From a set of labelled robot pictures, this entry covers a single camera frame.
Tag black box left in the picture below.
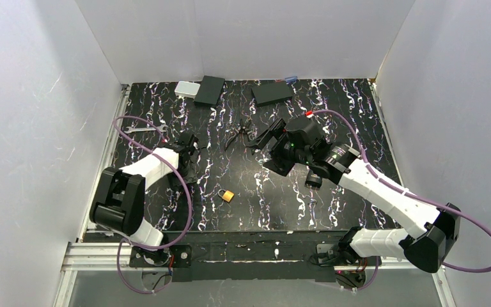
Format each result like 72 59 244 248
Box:
194 75 225 107

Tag black box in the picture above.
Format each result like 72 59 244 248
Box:
194 75 225 107
252 81 293 107

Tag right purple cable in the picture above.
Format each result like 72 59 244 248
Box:
306 109 491 292

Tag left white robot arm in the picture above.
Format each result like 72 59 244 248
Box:
89 132 199 249

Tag brass padlock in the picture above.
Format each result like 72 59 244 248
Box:
217 189 235 203

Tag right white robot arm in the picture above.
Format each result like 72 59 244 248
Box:
247 117 460 273

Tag white rectangular box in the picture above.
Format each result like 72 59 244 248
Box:
175 81 201 98

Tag silver open-end wrench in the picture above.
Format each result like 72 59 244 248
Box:
123 124 168 134

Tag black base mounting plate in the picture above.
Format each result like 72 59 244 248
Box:
129 230 382 286

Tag purple cable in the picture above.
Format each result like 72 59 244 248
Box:
306 109 491 292
113 115 194 295

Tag black handled pliers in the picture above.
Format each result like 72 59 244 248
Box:
224 118 253 152

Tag black box right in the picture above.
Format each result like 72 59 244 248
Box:
252 81 293 107

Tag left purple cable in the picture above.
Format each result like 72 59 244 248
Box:
113 115 194 295

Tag blue transparent small item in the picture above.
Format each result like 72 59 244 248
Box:
277 76 298 84

